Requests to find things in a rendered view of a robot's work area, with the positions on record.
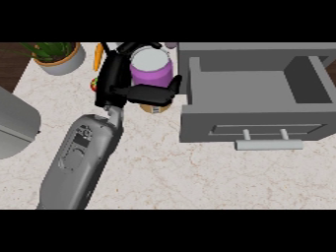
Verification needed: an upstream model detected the purple can with white top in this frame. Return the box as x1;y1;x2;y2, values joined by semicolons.
128;44;175;89

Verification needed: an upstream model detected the red and green fruit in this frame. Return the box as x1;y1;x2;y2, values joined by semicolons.
89;77;101;94

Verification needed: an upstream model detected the grey rounded appliance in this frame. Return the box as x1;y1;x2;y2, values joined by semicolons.
0;74;42;160

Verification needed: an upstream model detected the grey drawer front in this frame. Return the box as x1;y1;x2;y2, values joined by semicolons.
179;101;336;144

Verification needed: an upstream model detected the grey cabinet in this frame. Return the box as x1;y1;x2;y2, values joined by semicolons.
176;41;336;68

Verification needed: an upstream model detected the green plant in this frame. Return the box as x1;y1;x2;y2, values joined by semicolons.
19;41;77;64

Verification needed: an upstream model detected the tan can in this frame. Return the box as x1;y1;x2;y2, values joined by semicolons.
138;102;172;115

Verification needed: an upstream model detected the orange carrot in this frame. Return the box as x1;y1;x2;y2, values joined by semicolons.
94;42;105;73

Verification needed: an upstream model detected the grey drawer box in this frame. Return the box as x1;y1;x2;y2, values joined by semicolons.
188;55;336;106

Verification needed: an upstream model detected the grey plant pot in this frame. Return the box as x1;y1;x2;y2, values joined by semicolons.
31;42;88;77

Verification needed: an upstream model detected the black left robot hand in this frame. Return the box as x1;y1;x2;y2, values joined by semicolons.
94;41;184;108

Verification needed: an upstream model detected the pale grey drawer handle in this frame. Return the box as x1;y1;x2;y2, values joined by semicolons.
234;128;305;152

